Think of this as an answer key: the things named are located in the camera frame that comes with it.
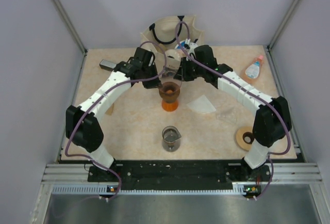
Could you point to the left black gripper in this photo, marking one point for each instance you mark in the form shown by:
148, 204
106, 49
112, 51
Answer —
155, 83

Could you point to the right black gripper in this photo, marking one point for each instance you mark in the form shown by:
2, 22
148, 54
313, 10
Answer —
182, 74

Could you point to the pink glass dripper cone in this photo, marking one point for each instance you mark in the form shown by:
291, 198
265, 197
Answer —
169, 89

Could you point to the white paper coffee filter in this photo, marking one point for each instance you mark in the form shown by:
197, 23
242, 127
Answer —
201, 105

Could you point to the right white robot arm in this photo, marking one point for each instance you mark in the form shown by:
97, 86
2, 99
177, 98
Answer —
272, 117

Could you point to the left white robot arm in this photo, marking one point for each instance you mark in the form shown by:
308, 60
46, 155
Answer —
82, 123

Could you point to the brown paper coffee filter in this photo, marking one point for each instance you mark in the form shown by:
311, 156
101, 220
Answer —
110, 110

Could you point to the clear glass dripper cone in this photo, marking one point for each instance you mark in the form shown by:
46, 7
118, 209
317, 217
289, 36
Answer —
228, 116

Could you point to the white tape roll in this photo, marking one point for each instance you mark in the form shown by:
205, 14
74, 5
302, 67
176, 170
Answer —
174, 54

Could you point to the blue white cup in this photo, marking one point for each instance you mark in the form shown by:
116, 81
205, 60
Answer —
184, 44

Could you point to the cream canvas tote bag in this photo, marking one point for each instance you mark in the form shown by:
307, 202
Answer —
162, 34

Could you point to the orange glass carafe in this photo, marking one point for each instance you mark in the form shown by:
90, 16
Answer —
169, 107

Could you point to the black rectangular box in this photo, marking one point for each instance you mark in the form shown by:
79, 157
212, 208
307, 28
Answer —
107, 65

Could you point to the pink liquid bottle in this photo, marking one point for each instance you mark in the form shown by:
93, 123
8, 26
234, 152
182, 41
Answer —
252, 71

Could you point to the grey glass carafe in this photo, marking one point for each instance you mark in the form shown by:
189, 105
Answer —
171, 138

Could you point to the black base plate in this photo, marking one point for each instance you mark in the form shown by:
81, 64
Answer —
201, 174

